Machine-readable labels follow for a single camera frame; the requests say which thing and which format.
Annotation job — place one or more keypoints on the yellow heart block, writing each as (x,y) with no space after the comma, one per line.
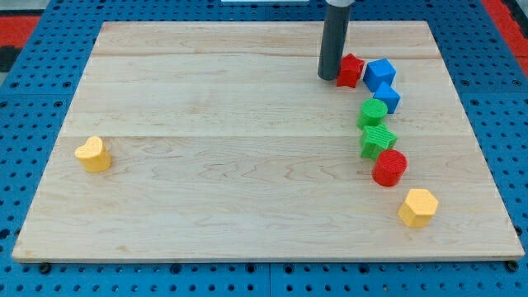
(93,155)

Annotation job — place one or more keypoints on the light wooden board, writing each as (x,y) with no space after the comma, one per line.
(226,147)

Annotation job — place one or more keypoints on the green star block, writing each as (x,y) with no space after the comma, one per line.
(376,139)

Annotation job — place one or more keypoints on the green cylinder block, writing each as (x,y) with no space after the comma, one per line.
(372,113)

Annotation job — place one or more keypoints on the red star block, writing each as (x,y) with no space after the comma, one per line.
(350,71)

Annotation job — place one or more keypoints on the red cylinder block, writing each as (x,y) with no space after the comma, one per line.
(389,167)

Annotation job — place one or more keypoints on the small blue block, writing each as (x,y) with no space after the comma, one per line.
(388,95)

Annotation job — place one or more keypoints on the blue cube block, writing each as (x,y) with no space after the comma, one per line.
(377,72)

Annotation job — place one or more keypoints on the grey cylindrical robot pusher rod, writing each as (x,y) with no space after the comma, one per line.
(335,27)

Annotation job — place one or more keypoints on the yellow hexagon block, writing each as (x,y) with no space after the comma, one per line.
(418,208)

